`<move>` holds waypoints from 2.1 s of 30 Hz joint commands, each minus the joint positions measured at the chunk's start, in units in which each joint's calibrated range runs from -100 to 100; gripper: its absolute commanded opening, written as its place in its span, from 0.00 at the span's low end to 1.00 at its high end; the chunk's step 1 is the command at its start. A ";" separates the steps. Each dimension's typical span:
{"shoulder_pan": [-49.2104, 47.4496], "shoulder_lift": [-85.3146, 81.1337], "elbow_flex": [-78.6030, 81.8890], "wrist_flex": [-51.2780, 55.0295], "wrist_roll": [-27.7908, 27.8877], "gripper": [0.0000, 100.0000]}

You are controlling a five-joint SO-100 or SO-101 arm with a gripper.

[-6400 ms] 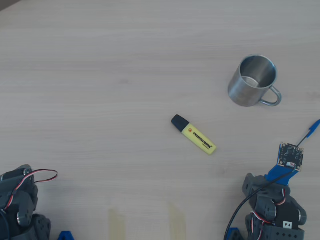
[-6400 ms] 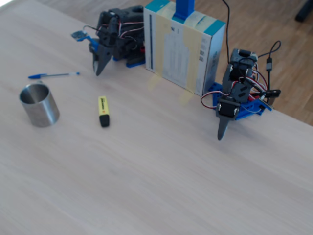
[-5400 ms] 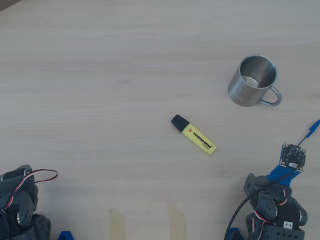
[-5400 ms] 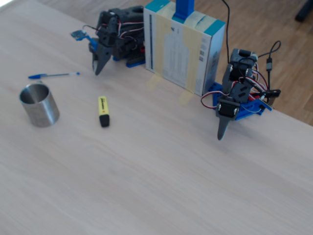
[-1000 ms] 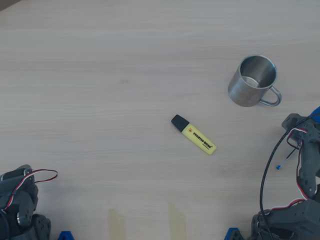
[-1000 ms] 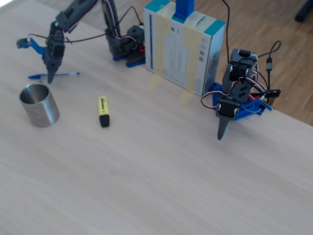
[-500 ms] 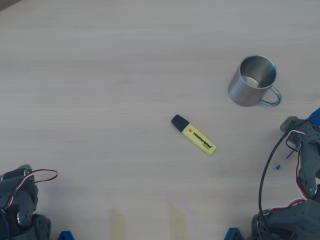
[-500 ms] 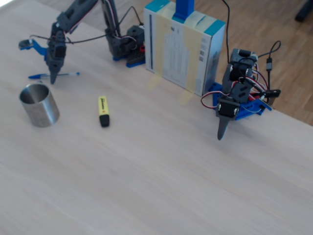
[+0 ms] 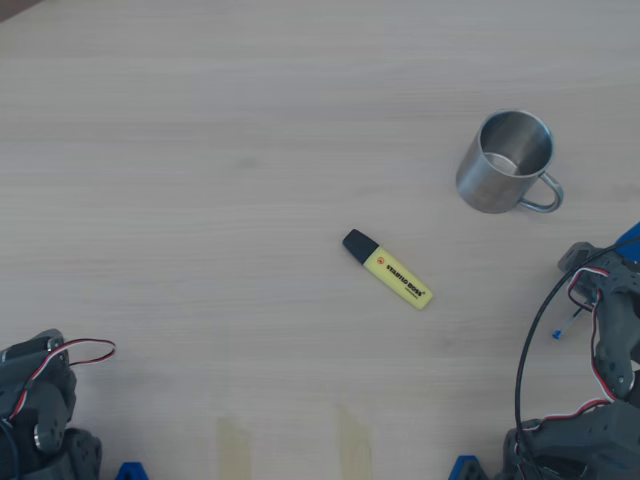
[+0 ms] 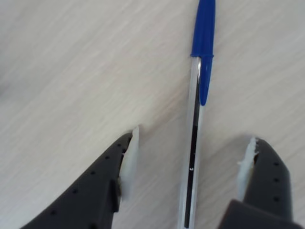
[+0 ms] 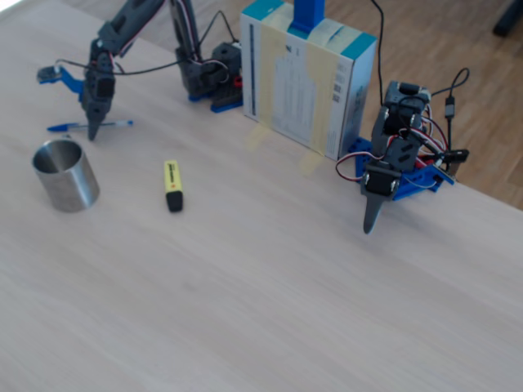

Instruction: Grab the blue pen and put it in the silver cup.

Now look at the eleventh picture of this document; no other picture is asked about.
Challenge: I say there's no black furniture foot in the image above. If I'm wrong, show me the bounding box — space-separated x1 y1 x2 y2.
492 0 523 38

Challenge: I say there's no beige masking tape strip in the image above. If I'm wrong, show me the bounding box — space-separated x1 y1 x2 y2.
244 3 303 153
297 18 348 176

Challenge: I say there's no blue printed camera mount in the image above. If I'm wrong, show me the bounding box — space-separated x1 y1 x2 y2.
38 65 87 105

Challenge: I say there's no grey robot arm without camera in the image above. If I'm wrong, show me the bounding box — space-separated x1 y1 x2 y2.
369 80 433 172

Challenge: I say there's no motor controller board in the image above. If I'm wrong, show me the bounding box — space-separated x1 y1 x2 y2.
414 157 458 185

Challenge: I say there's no black USB cable with adapter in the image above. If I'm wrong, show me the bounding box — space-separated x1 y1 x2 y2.
430 67 471 154

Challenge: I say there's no blue printed camera post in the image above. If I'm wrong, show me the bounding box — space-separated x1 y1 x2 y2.
287 0 327 41

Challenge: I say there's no thin black hanging cable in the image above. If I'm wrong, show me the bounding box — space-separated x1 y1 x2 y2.
369 0 387 107

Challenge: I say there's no black USB plug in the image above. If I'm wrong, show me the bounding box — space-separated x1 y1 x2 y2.
439 149 471 165

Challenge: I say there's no grey gripper with camera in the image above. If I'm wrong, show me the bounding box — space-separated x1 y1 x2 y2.
80 60 118 142

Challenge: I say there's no grey gripper without camera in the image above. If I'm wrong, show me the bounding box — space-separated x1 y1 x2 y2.
360 159 402 235

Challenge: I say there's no blue capped ballpoint pen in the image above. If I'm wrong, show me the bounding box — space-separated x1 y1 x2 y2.
46 118 135 134

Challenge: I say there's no black camera cable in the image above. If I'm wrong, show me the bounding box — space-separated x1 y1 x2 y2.
55 10 242 77

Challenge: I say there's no white teal cardboard box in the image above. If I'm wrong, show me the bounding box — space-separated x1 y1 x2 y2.
239 0 378 163

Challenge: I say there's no grey robot arm with camera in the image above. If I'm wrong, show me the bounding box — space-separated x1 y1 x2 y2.
87 0 243 105

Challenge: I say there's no silver metal cup with handle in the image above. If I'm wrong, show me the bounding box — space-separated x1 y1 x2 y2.
31 139 101 213

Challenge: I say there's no yellow Stabilo Boss highlighter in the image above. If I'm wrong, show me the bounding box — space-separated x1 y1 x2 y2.
163 158 185 213

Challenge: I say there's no blue printed arm base plate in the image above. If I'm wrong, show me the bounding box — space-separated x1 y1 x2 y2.
187 91 245 114
353 138 457 202

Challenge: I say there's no bare wrist camera circuit board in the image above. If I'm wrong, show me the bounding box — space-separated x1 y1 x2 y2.
36 65 62 85

